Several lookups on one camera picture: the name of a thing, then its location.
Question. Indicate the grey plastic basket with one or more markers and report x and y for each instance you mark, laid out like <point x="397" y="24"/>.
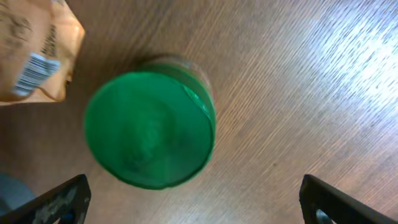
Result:
<point x="14" y="194"/>

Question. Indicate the orange snack bag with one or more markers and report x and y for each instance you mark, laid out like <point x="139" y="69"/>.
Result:
<point x="40" y="41"/>

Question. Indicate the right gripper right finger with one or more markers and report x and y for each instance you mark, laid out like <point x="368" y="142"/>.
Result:
<point x="322" y="203"/>

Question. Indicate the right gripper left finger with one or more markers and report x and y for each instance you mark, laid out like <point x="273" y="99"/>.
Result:
<point x="66" y="203"/>

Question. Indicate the green lid jar with label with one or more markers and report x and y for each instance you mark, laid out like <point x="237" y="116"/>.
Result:
<point x="154" y="127"/>

